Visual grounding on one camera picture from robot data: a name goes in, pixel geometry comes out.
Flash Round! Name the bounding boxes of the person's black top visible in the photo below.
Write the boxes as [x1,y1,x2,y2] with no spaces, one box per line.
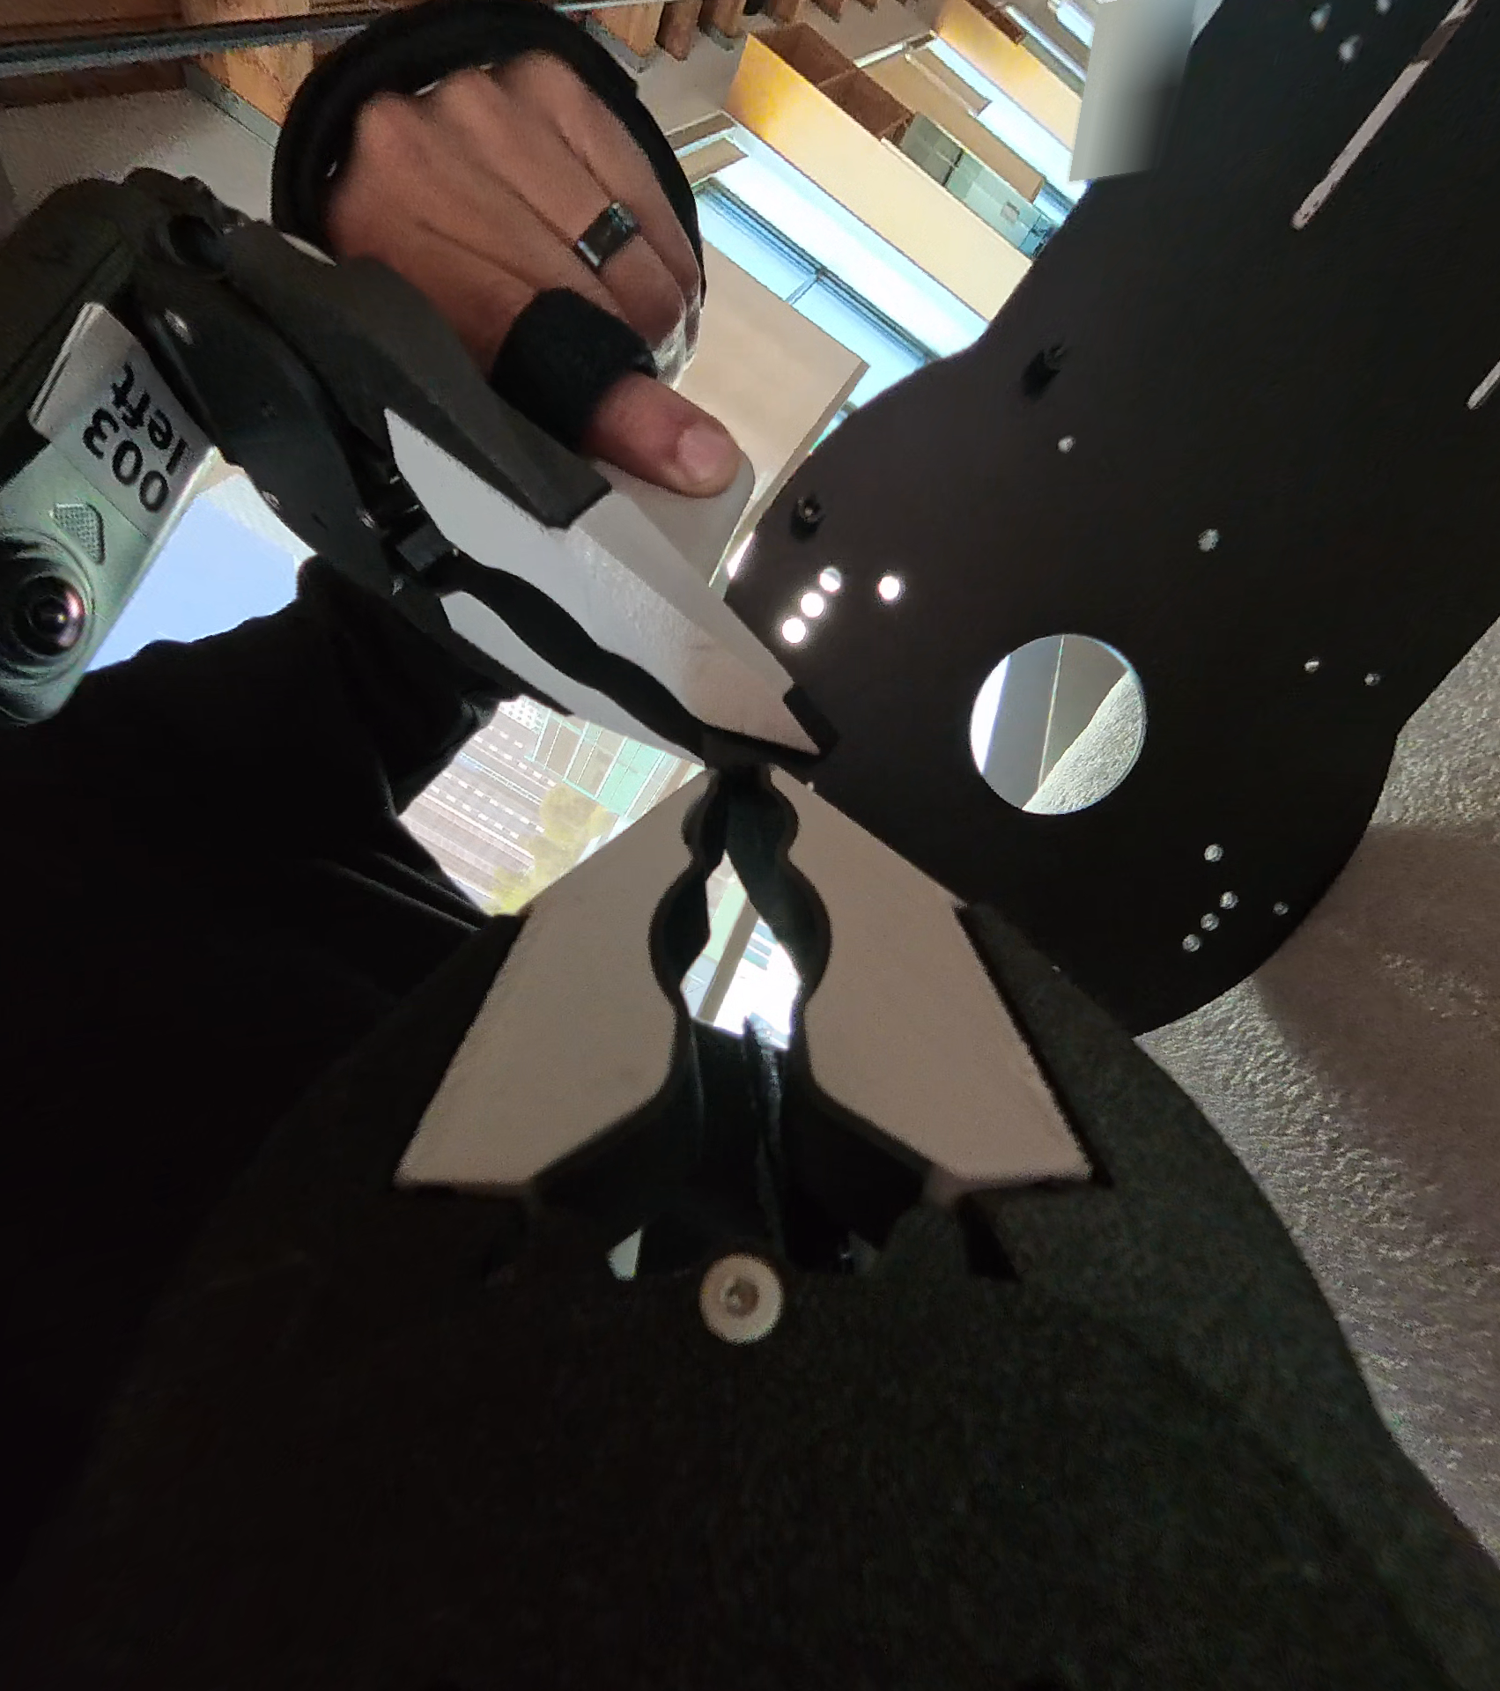
[0,561,527,1495]

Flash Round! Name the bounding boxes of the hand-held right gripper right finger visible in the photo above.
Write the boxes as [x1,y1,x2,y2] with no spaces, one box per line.
[742,766,1102,1204]

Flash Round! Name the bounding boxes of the dark finger ring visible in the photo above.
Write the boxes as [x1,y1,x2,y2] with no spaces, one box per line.
[570,201,646,271]

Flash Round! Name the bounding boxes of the white foam sheet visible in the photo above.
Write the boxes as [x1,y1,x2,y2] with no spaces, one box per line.
[1139,522,1500,1691]

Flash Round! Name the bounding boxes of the person's left hand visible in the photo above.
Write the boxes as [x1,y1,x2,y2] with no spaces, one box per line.
[324,10,744,498]

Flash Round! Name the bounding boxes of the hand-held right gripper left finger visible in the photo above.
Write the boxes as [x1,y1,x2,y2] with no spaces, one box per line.
[392,772,738,1190]

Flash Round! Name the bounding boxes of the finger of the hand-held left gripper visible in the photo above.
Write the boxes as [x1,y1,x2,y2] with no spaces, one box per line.
[436,590,714,745]
[383,409,833,763]

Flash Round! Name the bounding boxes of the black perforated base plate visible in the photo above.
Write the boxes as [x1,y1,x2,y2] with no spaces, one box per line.
[723,0,1500,1038]

